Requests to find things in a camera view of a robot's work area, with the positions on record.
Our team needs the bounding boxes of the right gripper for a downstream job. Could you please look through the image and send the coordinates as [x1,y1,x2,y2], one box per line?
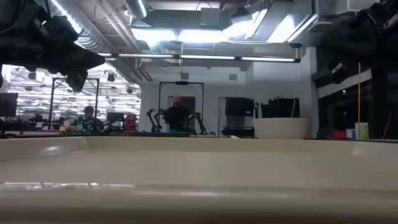
[313,14,379,63]

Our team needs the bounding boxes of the silver ventilation duct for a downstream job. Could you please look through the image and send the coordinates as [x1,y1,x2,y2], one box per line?
[124,0,150,19]

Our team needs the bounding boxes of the beige plastic tray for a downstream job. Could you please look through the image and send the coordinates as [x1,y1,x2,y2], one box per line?
[0,136,398,224]

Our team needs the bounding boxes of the grey ceiling unit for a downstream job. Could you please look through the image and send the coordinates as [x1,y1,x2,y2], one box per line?
[200,7,222,27]

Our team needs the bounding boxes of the person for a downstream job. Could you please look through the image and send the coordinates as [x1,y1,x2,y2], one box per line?
[164,94,193,133]
[63,105,105,133]

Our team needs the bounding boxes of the red chair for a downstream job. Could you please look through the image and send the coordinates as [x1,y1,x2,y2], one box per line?
[123,113,139,132]

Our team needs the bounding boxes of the green plastic container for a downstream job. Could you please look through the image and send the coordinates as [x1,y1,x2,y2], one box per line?
[354,122,370,141]

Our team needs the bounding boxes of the red rod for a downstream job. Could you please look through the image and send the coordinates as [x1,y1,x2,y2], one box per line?
[382,112,393,139]

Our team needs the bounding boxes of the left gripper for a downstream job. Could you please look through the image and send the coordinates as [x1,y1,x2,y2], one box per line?
[37,14,106,93]

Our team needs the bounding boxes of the computer monitor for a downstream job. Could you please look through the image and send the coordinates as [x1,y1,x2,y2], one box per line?
[0,92,19,118]

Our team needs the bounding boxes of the black gantry frame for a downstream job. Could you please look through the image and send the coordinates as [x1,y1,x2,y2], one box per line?
[47,77,100,131]
[157,80,205,133]

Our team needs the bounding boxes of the white ridged bowl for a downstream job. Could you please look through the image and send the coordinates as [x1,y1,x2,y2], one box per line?
[253,117,310,140]

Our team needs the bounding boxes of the television on rolling stand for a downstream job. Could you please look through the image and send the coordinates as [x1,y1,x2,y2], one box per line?
[221,96,256,138]

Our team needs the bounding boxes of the long ceiling light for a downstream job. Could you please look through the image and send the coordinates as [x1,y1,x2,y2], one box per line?
[98,52,302,64]

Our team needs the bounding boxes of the black folded panels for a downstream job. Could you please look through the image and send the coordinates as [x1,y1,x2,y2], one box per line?
[260,96,301,119]

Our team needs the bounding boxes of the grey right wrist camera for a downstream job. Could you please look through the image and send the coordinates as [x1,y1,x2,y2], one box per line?
[328,61,348,85]

